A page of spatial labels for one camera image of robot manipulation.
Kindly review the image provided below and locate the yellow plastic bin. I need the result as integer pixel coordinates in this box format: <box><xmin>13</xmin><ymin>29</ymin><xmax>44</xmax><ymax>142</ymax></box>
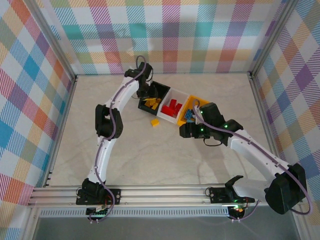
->
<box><xmin>176</xmin><ymin>94</ymin><xmax>211</xmax><ymax>127</ymax></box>

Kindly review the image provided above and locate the black plastic bin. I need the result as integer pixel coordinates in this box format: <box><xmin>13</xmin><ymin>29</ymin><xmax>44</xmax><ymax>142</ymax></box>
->
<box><xmin>138</xmin><ymin>81</ymin><xmax>171</xmax><ymax>118</ymax></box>

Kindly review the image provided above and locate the white plastic bin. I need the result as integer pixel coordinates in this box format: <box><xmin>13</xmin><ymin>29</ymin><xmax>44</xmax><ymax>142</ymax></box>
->
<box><xmin>156</xmin><ymin>87</ymin><xmax>191</xmax><ymax>125</ymax></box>

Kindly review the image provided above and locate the thin black right gripper cable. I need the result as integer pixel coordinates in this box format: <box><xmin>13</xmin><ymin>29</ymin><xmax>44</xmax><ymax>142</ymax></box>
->
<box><xmin>202</xmin><ymin>137</ymin><xmax>224</xmax><ymax>148</ymax></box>

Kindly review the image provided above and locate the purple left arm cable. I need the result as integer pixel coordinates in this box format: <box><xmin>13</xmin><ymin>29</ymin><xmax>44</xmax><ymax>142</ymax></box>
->
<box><xmin>87</xmin><ymin>54</ymin><xmax>148</xmax><ymax>224</ymax></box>

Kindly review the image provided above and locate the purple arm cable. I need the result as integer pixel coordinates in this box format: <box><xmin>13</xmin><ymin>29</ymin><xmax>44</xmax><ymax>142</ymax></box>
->
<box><xmin>192</xmin><ymin>99</ymin><xmax>313</xmax><ymax>222</ymax></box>
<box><xmin>87</xmin><ymin>54</ymin><xmax>148</xmax><ymax>224</ymax></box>

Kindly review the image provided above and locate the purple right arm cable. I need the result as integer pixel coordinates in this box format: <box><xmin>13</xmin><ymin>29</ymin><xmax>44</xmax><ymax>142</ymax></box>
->
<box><xmin>192</xmin><ymin>99</ymin><xmax>313</xmax><ymax>222</ymax></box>

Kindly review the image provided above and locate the aluminium mounting rail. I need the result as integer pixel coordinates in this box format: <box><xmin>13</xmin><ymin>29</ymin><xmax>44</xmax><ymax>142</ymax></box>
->
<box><xmin>26</xmin><ymin>184</ymin><xmax>305</xmax><ymax>209</ymax></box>

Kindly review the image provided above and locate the aluminium table edge rail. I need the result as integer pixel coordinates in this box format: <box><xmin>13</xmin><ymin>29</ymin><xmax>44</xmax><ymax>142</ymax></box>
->
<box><xmin>43</xmin><ymin>74</ymin><xmax>79</xmax><ymax>188</ymax></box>
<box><xmin>247</xmin><ymin>71</ymin><xmax>291</xmax><ymax>186</ymax></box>

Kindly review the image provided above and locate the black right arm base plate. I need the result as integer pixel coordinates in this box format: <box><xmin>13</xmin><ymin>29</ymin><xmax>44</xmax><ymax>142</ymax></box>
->
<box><xmin>209</xmin><ymin>186</ymin><xmax>256</xmax><ymax>204</ymax></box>

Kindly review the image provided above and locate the perforated grey cable tray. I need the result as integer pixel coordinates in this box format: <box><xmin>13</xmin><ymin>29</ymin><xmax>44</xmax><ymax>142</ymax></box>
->
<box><xmin>38</xmin><ymin>208</ymin><xmax>232</xmax><ymax>218</ymax></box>

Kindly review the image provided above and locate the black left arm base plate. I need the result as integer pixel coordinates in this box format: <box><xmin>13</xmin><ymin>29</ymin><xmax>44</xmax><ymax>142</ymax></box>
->
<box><xmin>76</xmin><ymin>188</ymin><xmax>122</xmax><ymax>206</ymax></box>

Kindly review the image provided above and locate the aluminium frame post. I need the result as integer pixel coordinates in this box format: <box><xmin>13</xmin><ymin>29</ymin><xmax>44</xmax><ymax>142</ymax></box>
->
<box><xmin>248</xmin><ymin>0</ymin><xmax>301</xmax><ymax>78</ymax></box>
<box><xmin>23</xmin><ymin>0</ymin><xmax>78</xmax><ymax>83</ymax></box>

